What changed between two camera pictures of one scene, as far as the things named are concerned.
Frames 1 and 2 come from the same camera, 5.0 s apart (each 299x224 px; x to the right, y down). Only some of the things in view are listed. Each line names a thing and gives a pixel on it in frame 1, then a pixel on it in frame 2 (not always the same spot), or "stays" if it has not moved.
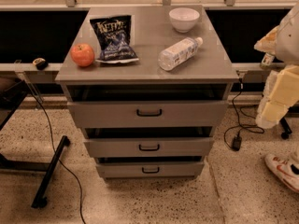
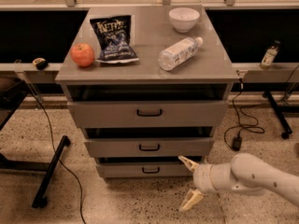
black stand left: (10, 92) stays
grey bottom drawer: (149, 170) stays
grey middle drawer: (150, 147) stays
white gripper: (288, 40) -> (203, 178)
